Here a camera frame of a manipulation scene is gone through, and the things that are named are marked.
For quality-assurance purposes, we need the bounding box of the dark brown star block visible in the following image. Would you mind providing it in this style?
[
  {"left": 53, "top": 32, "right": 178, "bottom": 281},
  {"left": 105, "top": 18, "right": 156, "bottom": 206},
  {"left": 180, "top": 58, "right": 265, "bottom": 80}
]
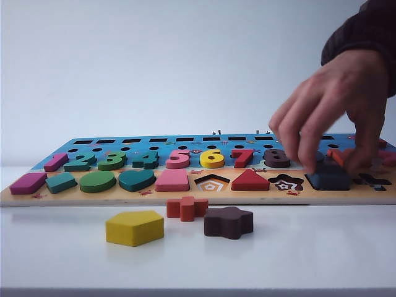
[{"left": 203, "top": 206, "right": 255, "bottom": 241}]

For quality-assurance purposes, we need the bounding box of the magenta parallelogram block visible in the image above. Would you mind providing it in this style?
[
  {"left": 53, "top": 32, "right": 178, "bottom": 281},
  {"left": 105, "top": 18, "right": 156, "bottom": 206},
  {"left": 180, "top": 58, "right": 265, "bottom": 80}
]
[{"left": 9, "top": 172, "right": 48, "bottom": 196}]

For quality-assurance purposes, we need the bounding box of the pink greater-than sign piece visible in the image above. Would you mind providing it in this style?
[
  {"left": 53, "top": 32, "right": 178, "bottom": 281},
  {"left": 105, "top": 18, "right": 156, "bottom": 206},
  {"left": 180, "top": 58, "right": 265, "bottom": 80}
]
[{"left": 375, "top": 149, "right": 396, "bottom": 167}]

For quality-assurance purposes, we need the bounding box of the forearm in dark sleeve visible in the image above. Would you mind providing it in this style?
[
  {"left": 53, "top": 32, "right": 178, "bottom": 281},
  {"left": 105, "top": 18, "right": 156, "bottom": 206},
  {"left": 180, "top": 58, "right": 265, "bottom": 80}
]
[{"left": 321, "top": 0, "right": 396, "bottom": 100}]

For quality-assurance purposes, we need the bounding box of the dark brown number eight piece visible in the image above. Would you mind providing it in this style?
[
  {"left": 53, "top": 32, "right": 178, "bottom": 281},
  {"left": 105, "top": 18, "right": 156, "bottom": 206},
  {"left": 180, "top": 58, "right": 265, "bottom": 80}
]
[{"left": 264, "top": 148, "right": 292, "bottom": 170}]

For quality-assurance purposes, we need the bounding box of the pink number five piece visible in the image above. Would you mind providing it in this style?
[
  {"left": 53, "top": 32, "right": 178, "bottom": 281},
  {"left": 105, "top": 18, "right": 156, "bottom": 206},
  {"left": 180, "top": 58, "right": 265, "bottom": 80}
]
[{"left": 166, "top": 149, "right": 192, "bottom": 170}]

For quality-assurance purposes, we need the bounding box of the green number three piece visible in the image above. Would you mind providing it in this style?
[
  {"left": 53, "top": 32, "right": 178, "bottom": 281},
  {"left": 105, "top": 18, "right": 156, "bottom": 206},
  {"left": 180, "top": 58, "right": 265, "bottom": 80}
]
[{"left": 98, "top": 150, "right": 128, "bottom": 171}]

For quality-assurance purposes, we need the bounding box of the orange cross block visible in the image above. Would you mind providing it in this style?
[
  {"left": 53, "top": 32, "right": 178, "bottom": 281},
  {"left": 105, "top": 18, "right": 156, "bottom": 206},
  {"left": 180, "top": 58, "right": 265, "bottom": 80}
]
[{"left": 166, "top": 195, "right": 209, "bottom": 222}]

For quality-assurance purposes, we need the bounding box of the yellow pentagon block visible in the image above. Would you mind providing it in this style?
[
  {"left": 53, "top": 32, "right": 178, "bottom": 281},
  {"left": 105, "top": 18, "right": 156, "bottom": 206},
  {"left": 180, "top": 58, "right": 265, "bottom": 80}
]
[{"left": 105, "top": 210, "right": 165, "bottom": 248}]

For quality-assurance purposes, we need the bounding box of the red number seven piece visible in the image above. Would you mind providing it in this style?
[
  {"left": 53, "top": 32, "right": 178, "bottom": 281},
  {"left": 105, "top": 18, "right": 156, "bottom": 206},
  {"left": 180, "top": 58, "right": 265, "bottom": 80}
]
[{"left": 231, "top": 148, "right": 258, "bottom": 169}]

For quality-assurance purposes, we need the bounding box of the teal number two piece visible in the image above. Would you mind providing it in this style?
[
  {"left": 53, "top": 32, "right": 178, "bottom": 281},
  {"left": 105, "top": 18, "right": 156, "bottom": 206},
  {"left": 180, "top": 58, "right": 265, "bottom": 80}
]
[{"left": 64, "top": 151, "right": 98, "bottom": 172}]

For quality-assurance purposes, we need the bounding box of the bare person hand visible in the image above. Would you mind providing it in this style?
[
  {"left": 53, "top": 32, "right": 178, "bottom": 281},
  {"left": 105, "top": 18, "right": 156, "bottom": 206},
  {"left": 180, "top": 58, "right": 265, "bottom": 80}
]
[{"left": 268, "top": 49, "right": 389, "bottom": 174}]

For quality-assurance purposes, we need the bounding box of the blue wooden puzzle board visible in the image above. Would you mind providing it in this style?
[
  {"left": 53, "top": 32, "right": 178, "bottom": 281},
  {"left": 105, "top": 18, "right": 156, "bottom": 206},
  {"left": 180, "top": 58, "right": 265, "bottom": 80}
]
[{"left": 0, "top": 133, "right": 396, "bottom": 207}]

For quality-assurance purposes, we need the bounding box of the dark blue square block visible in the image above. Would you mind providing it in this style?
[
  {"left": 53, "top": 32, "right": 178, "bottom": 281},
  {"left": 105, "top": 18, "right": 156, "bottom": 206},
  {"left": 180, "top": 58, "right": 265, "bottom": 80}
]
[{"left": 305, "top": 161, "right": 352, "bottom": 191}]

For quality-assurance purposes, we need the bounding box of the yellow number six piece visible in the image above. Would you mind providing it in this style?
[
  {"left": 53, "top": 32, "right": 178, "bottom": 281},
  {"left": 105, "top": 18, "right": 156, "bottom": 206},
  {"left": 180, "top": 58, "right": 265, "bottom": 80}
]
[{"left": 199, "top": 148, "right": 226, "bottom": 169}]

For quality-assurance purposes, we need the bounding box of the red triangle block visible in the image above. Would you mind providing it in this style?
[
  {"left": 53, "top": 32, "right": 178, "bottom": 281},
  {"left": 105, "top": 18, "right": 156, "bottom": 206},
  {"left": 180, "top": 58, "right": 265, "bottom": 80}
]
[{"left": 231, "top": 168, "right": 271, "bottom": 191}]

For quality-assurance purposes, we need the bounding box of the pink trapezoid block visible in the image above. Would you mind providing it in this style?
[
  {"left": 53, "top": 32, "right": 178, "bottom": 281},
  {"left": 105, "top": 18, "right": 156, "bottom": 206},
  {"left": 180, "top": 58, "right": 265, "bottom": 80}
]
[{"left": 155, "top": 168, "right": 191, "bottom": 192}]

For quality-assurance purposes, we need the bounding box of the orange number ten piece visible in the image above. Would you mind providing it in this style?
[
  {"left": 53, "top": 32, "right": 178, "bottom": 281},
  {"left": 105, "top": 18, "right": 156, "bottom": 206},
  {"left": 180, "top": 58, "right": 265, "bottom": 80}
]
[{"left": 327, "top": 148, "right": 354, "bottom": 168}]

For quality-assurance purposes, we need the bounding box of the green ellipse block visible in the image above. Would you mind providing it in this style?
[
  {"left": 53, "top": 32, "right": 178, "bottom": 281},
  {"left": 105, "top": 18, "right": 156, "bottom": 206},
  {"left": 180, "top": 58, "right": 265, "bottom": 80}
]
[{"left": 79, "top": 170, "right": 118, "bottom": 194}]

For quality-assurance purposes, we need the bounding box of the teal heart block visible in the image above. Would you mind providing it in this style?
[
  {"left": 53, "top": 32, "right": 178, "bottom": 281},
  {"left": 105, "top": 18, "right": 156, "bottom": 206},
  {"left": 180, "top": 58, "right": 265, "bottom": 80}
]
[{"left": 118, "top": 170, "right": 157, "bottom": 193}]

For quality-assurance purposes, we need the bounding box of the teal rectangle block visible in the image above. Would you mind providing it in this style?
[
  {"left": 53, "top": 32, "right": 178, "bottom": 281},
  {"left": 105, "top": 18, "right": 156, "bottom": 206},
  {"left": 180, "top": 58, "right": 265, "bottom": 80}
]
[{"left": 45, "top": 171, "right": 79, "bottom": 194}]

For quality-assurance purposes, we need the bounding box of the teal number four piece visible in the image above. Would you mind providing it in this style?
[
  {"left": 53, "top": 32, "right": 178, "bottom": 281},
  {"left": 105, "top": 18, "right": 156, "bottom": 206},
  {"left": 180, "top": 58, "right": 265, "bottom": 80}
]
[{"left": 132, "top": 150, "right": 160, "bottom": 170}]

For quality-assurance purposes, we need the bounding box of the pink number one piece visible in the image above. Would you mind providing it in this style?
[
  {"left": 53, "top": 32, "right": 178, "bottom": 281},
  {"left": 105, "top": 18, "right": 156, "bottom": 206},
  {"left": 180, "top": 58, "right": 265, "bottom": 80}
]
[{"left": 44, "top": 152, "right": 70, "bottom": 173}]

